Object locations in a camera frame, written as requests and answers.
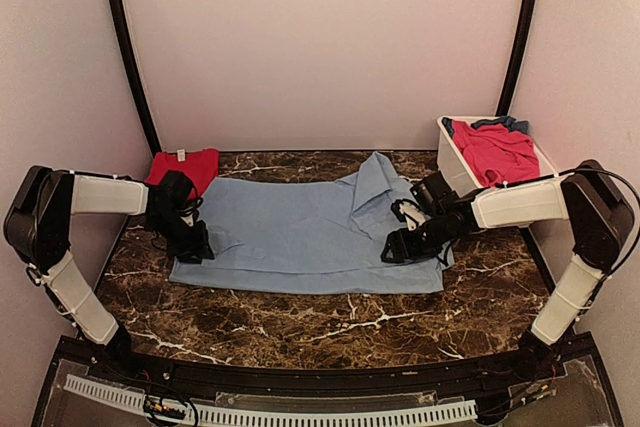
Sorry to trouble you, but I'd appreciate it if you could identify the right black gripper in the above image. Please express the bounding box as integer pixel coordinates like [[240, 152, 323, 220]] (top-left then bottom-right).
[[382, 212, 460, 263]]

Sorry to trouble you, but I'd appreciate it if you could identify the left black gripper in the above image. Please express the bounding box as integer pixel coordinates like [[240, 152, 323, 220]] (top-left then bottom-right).
[[145, 210, 213, 263]]

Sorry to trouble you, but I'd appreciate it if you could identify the red t-shirt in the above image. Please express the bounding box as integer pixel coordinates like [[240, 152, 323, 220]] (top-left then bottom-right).
[[145, 148, 220, 200]]

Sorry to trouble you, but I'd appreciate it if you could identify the light blue shirt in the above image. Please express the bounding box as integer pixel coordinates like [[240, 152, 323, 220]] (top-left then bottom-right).
[[169, 152, 454, 295]]

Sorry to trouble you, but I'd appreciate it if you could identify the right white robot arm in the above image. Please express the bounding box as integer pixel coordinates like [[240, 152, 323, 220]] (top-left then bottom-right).
[[381, 159, 639, 381]]

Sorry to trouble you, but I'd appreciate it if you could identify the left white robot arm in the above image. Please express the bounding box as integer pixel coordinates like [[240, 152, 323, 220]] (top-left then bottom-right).
[[3, 165, 214, 383]]

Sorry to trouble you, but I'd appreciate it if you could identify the white plastic laundry bin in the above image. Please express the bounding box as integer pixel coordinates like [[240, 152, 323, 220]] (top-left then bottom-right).
[[437, 116, 558, 197]]

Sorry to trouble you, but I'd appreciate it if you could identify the pink garment in bin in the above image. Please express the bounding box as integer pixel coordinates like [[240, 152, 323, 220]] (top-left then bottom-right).
[[452, 121, 540, 187]]

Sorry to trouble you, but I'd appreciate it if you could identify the dark blue garment in bin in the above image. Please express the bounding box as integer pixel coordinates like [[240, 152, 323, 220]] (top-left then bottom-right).
[[442, 116, 530, 138]]

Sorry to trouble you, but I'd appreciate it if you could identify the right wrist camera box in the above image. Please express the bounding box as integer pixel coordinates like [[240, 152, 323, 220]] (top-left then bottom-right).
[[410, 171, 459, 216]]

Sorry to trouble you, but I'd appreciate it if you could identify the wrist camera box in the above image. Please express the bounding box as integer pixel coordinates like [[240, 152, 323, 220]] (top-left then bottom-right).
[[158, 170, 197, 208], [410, 171, 459, 216]]

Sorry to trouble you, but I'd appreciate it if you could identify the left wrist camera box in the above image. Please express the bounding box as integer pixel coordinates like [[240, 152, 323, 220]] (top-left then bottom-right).
[[158, 170, 197, 208]]

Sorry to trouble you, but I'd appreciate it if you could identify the left electronics board with wires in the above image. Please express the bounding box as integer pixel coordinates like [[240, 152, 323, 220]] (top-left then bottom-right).
[[136, 370, 200, 426]]

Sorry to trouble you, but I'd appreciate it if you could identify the electronics board with wires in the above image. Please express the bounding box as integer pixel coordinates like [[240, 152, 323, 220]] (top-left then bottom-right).
[[507, 377, 559, 412], [136, 370, 200, 426]]

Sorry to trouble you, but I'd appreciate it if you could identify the white slotted cable duct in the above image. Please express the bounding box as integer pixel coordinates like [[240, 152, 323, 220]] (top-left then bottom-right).
[[63, 374, 477, 427]]

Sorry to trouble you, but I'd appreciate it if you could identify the right electronics board with wires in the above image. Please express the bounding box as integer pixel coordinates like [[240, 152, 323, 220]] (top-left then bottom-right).
[[507, 377, 559, 412]]

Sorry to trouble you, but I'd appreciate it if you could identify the left black frame post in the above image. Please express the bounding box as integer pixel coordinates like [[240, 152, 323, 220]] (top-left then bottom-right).
[[108, 0, 162, 156]]

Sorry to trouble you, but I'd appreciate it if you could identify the black frame post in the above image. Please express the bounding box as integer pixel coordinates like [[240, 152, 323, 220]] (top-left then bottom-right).
[[495, 0, 536, 116], [108, 0, 162, 156]]

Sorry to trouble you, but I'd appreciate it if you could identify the right black frame post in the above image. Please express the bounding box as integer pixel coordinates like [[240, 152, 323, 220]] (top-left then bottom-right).
[[495, 0, 536, 116]]

